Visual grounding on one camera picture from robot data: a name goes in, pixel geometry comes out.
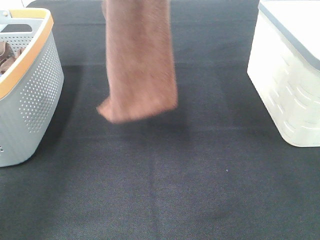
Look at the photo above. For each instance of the brown towel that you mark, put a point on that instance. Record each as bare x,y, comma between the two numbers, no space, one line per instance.
139,60

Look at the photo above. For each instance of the black table cloth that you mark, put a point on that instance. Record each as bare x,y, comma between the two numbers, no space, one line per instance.
216,168

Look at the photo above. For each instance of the grey perforated laundry basket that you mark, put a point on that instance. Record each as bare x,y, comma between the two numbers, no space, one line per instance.
30,89

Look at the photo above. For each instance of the white plastic storage basket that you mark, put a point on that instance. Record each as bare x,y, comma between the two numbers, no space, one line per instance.
284,67

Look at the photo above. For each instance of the brown towels in basket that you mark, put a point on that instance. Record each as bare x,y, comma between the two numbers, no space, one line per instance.
7,56

